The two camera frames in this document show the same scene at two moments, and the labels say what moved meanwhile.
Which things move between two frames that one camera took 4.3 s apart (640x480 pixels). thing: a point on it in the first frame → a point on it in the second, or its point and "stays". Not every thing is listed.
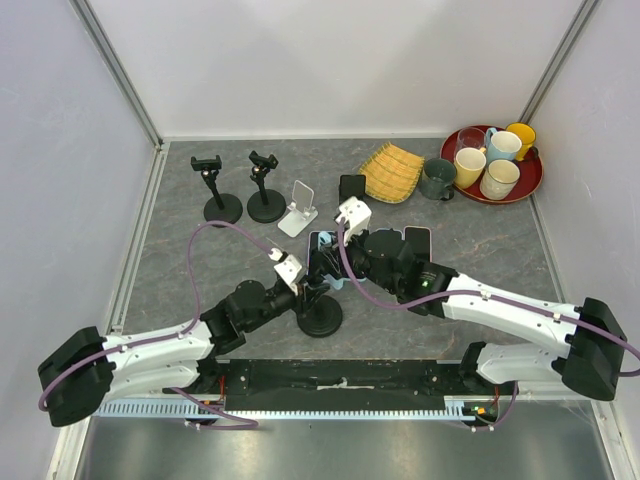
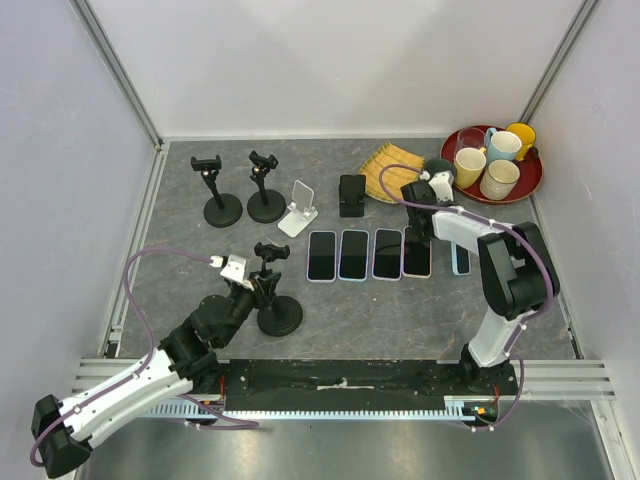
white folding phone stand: (300, 214) stays
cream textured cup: (500, 179) stays
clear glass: (469, 137) stays
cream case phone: (419, 240) stays
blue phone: (325, 242) → (461, 264)
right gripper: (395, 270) → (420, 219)
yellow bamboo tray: (392, 174) stays
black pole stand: (322, 319) → (277, 316)
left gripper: (308, 290) → (257, 294)
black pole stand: (264, 206) stays
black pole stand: (221, 207) stays
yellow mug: (527, 136) stays
